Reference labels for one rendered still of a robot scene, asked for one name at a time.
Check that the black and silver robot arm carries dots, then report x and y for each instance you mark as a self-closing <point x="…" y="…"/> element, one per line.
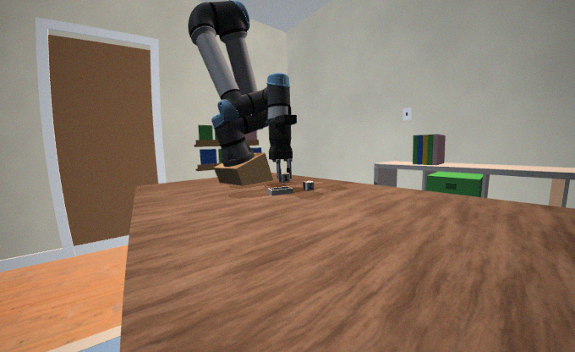
<point x="246" y="112"/>

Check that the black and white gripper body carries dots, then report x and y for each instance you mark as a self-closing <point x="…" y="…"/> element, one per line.
<point x="280" y="134"/>

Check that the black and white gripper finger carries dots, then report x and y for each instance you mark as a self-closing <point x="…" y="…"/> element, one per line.
<point x="289" y="169"/>
<point x="278" y="168"/>

